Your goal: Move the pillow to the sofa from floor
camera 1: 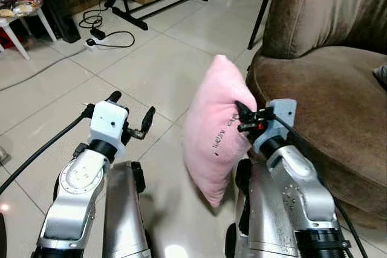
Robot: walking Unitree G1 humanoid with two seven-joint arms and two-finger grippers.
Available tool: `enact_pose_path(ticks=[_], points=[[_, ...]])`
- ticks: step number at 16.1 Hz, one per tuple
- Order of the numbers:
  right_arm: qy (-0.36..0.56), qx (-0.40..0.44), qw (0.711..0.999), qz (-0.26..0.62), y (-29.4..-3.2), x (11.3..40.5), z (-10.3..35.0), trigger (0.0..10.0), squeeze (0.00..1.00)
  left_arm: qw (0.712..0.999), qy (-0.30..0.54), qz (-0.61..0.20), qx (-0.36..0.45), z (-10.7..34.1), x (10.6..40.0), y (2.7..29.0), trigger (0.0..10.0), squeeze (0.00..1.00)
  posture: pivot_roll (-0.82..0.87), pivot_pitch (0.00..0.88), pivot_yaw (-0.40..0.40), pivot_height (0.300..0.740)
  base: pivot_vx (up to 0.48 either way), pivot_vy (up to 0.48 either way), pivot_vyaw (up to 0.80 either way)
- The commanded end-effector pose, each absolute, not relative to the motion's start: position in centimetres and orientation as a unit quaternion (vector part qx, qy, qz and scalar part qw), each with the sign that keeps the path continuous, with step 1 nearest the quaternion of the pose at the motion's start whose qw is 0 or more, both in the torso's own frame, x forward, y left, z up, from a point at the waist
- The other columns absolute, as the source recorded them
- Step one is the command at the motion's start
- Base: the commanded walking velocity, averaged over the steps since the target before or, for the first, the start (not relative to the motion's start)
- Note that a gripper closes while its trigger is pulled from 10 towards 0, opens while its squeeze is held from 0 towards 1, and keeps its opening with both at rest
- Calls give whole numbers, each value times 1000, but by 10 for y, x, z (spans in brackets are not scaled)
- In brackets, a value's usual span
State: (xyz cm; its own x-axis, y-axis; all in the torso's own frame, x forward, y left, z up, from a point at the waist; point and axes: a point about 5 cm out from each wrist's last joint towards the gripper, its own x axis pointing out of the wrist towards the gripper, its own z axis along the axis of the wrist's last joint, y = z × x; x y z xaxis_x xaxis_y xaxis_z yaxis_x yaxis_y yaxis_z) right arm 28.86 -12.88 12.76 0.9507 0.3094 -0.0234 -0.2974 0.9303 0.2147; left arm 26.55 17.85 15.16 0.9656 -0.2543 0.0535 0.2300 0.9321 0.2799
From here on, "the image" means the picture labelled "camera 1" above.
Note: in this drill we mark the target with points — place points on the pink pillow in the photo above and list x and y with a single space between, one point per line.
214 119

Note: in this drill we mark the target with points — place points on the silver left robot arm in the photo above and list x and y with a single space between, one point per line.
75 191

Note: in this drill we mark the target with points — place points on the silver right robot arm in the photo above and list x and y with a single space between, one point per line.
302 185

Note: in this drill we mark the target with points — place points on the brown velvet sofa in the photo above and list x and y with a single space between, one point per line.
326 95

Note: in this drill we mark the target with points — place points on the white power strip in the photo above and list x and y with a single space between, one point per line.
92 43

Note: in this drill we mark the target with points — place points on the black power adapter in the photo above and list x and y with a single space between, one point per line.
98 32

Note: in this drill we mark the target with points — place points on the silver left robot leg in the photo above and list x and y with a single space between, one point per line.
124 216

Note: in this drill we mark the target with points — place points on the silver robot leg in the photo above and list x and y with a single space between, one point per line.
124 216
266 222

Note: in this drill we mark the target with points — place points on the grey cushion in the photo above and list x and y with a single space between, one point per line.
381 75

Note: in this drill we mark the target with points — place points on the silver right robot leg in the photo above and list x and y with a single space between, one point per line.
266 222

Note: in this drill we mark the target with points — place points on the black slanted pole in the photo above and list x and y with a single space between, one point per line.
261 13

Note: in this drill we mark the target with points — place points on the white plastic table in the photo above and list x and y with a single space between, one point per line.
17 34

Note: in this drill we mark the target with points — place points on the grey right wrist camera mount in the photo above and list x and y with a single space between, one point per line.
279 119

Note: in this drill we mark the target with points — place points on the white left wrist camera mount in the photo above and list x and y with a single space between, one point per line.
107 122

